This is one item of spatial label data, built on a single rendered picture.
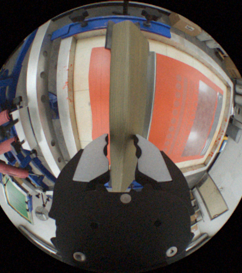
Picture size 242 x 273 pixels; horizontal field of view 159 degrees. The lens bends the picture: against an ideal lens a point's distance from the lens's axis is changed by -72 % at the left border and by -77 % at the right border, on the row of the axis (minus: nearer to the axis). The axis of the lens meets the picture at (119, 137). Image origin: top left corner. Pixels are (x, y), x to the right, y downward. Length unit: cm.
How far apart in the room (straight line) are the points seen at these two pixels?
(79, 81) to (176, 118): 32
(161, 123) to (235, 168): 369
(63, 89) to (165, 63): 30
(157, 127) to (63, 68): 33
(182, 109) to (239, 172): 364
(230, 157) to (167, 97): 369
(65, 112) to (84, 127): 8
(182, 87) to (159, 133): 18
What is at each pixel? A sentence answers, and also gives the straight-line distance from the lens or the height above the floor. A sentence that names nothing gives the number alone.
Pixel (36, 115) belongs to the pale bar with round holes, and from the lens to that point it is 27.
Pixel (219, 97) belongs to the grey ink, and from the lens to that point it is 53.
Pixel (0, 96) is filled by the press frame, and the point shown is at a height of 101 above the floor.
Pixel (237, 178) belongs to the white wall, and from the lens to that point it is 390.
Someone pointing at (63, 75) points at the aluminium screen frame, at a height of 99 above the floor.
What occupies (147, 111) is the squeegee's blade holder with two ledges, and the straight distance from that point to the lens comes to 16.
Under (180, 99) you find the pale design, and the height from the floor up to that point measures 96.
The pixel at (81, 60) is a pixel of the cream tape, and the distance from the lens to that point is 29.
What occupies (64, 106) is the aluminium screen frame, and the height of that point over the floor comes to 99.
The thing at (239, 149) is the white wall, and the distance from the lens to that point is 375.
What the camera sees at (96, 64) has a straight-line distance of 27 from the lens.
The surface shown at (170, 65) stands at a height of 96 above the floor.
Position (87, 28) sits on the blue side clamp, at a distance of 30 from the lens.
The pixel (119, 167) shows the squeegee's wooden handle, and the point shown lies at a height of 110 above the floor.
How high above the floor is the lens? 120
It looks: 62 degrees down
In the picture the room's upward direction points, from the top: 180 degrees clockwise
